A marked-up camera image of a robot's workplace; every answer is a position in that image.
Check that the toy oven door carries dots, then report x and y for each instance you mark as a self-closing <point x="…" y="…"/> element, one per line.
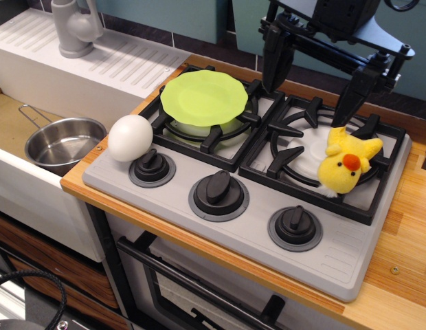
<point x="186" y="291"/>

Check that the black right burner grate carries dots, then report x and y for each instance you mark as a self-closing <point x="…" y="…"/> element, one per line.
<point x="292" y="146"/>

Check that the wooden drawer front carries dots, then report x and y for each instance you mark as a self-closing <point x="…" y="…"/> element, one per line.
<point x="77" y="270"/>

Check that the white egg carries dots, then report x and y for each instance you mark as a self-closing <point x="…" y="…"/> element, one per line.
<point x="129" y="138"/>

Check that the black middle stove knob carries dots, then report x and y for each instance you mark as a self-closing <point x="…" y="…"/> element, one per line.
<point x="219" y="197"/>

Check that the black burner grate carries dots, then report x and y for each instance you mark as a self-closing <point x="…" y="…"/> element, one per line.
<point x="220" y="146"/>
<point x="292" y="146"/>

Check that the grey toy faucet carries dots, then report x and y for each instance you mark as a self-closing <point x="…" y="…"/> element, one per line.
<point x="76" y="31"/>

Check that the grey toy stove top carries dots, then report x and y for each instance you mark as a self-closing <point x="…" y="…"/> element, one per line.
<point x="336" y="266"/>

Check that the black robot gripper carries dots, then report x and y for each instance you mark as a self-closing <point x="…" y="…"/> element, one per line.
<point x="342" y="34"/>

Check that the light green plastic plate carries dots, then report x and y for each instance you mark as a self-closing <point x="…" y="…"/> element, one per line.
<point x="204" y="98"/>

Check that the white toy sink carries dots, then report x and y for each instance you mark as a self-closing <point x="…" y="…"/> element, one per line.
<point x="110" y="82"/>

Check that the black left stove knob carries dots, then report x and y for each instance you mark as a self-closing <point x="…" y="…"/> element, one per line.
<point x="152" y="170"/>

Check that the black right stove knob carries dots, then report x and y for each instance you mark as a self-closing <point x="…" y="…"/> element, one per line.
<point x="295" y="229"/>

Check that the black oven door handle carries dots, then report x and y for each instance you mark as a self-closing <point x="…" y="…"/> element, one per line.
<point x="265" y="320"/>

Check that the yellow stuffed duck toy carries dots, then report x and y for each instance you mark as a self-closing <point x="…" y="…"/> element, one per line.
<point x="347" y="158"/>

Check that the black stove knob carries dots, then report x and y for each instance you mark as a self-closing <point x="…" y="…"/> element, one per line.
<point x="152" y="170"/>
<point x="295" y="229"/>
<point x="219" y="197"/>

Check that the black left burner grate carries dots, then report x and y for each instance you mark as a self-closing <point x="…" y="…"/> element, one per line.
<point x="220" y="146"/>

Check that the stainless steel pot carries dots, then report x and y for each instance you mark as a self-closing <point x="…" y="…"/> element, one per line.
<point x="59" y="146"/>

